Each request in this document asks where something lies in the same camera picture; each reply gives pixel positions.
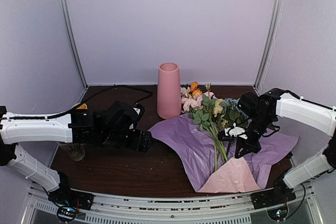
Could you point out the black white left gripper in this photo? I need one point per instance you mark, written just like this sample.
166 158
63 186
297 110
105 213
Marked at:
140 144

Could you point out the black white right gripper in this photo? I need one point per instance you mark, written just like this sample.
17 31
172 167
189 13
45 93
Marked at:
249 147

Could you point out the pink wrapping paper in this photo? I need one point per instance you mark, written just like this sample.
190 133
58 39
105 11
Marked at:
196 151

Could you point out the artificial flower bouquet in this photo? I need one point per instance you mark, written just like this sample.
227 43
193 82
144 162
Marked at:
213 115

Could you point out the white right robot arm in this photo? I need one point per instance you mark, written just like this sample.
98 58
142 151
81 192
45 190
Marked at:
263 110

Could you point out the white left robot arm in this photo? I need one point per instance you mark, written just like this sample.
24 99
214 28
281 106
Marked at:
72 126

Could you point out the pink vase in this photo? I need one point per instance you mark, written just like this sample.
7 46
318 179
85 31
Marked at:
168 96

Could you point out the clear printed glass cup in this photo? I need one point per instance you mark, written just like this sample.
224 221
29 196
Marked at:
75 151

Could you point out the yellow-inside paper cup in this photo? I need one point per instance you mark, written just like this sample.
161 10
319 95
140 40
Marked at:
80 106

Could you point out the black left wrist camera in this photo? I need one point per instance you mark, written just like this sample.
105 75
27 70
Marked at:
120 116

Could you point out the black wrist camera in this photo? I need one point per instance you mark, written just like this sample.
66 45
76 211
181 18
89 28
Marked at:
248 103
120 116

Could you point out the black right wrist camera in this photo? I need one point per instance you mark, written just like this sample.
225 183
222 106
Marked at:
248 103

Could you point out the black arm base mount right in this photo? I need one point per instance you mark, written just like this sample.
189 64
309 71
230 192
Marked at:
272 197

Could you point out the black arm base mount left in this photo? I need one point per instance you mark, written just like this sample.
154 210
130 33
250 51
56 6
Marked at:
71 198

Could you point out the aluminium front rail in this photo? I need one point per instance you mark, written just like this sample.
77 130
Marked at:
235 208

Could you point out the aluminium right corner post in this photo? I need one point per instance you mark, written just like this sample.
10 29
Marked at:
269 45

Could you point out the aluminium corner post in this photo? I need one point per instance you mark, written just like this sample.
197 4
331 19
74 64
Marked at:
72 43
269 45

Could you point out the aluminium left corner post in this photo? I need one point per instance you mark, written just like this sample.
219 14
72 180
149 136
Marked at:
72 43

